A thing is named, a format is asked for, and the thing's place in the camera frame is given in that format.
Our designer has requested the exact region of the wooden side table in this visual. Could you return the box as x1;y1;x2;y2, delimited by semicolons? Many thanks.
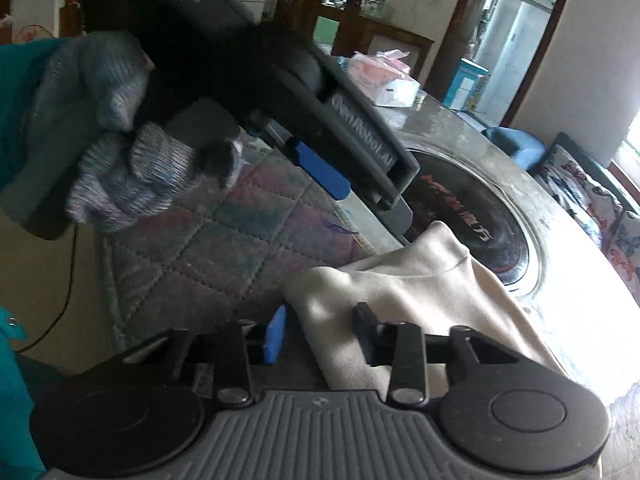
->
311;2;436;75

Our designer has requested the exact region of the blue stool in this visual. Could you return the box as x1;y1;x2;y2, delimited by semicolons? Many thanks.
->
482;127;547;172

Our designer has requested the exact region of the black cable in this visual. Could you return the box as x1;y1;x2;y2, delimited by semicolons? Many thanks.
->
19;224;79;357

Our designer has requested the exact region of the person's teal clothing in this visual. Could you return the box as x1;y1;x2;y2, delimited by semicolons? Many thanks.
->
0;306;49;480

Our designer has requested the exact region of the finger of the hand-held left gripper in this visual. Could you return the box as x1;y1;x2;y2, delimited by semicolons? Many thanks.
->
291;139;352;202
371;191;417;237

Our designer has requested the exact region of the wooden door frame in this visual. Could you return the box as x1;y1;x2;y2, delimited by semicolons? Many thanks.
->
424;0;581;129

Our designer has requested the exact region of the dark blue sofa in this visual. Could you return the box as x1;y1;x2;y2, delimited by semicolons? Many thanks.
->
534;131;640;307

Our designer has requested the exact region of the round black cooktop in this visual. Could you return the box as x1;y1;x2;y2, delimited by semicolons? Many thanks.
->
400;147;544;302

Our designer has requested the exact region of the white pink tissue box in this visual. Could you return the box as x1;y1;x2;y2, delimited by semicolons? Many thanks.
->
349;49;422;107

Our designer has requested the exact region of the quilted table cover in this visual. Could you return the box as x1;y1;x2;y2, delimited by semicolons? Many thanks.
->
97;130;397;362

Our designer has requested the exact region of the cream cloth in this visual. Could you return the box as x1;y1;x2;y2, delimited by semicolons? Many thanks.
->
282;220;571;393

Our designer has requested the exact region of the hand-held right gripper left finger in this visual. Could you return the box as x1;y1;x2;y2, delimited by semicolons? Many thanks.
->
120;304;288;408

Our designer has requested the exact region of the butterfly print cushion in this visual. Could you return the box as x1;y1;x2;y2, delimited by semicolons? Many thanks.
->
602;209;640;307
537;145;624;249

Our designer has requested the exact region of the person's left hand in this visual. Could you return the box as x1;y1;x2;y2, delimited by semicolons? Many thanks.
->
20;30;247;233

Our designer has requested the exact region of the blue white box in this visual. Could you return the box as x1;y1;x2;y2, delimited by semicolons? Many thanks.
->
444;57;492;112

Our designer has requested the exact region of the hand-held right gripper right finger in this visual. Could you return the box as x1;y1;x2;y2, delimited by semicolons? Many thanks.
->
351;302;518;408

